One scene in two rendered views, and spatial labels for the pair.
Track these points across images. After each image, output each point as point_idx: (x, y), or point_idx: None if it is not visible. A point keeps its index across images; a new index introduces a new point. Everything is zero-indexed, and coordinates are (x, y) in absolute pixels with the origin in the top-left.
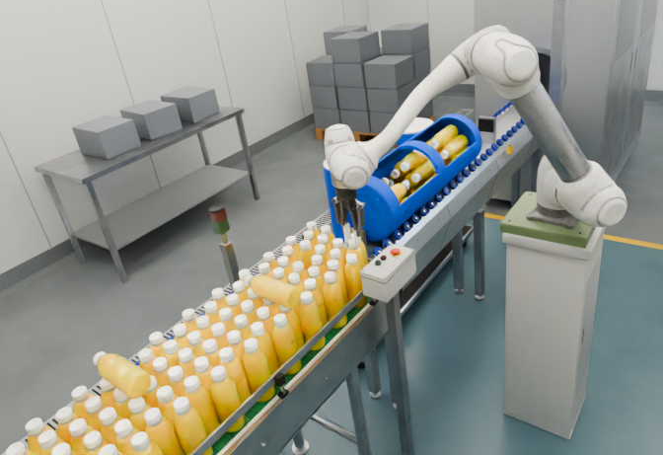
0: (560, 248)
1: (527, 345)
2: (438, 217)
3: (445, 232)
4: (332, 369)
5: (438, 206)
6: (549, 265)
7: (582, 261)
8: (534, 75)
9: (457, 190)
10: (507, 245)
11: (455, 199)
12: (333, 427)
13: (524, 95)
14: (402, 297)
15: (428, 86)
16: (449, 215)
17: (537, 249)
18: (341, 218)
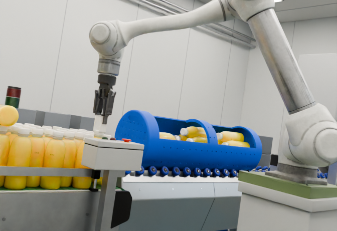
0: (286, 196)
1: None
2: (201, 187)
3: (207, 210)
4: (15, 217)
5: (204, 179)
6: (275, 218)
7: (305, 213)
8: None
9: (228, 180)
10: (241, 195)
11: (224, 186)
12: None
13: (257, 14)
14: (128, 212)
15: (192, 12)
16: (213, 193)
17: (265, 197)
18: (97, 106)
